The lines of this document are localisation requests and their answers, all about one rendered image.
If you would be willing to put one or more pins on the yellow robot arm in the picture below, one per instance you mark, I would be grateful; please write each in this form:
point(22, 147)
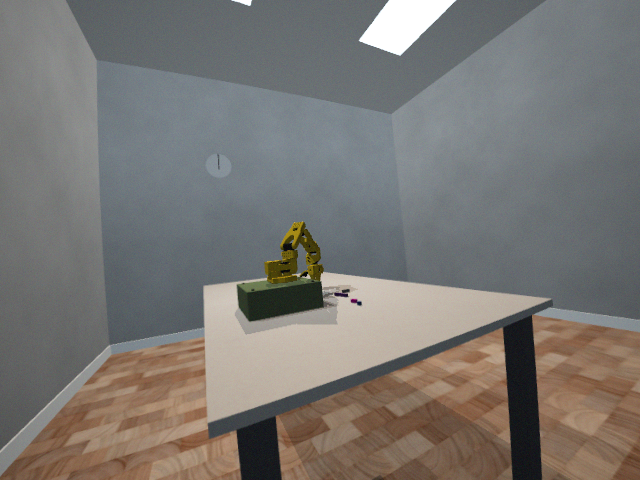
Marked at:
point(290, 255)

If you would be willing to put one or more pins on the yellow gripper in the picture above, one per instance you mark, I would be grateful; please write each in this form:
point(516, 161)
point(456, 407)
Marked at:
point(314, 271)

